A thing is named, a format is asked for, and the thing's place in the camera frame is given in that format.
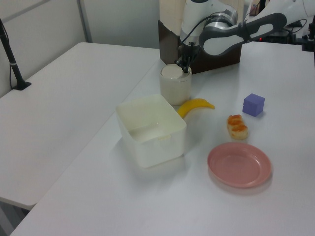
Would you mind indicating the black electronics box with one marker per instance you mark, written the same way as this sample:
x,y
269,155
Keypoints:
x,y
278,38

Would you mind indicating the black camera stand pole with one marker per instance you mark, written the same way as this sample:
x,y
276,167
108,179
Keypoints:
x,y
14,68

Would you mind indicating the cream cylindrical cup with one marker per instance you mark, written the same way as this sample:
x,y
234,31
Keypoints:
x,y
174,88

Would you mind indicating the white plastic bin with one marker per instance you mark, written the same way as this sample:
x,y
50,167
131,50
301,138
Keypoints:
x,y
157,152

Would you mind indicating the pink plastic plate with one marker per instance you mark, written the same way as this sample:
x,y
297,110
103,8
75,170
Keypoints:
x,y
238,164

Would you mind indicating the toy bread with orange topping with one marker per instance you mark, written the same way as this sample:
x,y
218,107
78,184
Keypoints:
x,y
237,129

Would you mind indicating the dark brown wooden drawer box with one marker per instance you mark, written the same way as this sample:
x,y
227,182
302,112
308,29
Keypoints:
x,y
221,61

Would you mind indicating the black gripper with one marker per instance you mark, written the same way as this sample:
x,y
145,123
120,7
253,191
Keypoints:
x,y
189,50

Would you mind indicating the yellow toy banana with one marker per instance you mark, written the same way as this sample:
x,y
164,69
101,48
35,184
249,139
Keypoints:
x,y
194,104

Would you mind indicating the black clamp mount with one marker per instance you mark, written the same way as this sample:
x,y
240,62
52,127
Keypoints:
x,y
307,41

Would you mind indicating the purple cube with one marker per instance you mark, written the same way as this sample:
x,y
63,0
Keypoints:
x,y
253,105

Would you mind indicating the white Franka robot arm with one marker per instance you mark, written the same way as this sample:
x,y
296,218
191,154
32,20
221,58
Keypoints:
x,y
221,41

